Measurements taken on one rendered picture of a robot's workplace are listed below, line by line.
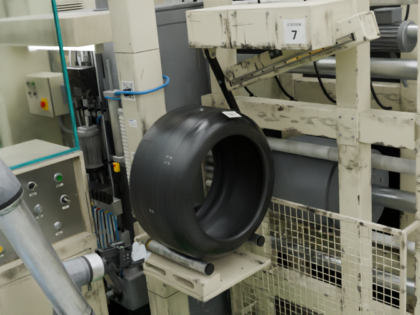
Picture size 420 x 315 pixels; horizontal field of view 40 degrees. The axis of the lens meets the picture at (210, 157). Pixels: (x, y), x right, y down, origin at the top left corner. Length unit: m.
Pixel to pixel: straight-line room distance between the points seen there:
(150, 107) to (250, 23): 0.51
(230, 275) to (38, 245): 0.90
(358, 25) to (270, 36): 0.30
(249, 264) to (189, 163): 0.59
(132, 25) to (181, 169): 0.60
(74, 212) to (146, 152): 0.61
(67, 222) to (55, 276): 0.89
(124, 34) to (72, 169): 0.62
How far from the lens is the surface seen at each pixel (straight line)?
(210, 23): 2.24
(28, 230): 1.57
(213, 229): 2.37
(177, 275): 2.25
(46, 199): 2.44
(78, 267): 1.84
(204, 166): 2.65
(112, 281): 1.95
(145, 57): 2.23
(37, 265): 1.62
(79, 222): 2.55
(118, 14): 2.24
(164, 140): 1.99
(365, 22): 2.03
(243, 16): 2.12
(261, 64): 2.27
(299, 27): 1.96
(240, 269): 2.29
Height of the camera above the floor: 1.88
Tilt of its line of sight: 17 degrees down
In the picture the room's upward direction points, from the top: 5 degrees counter-clockwise
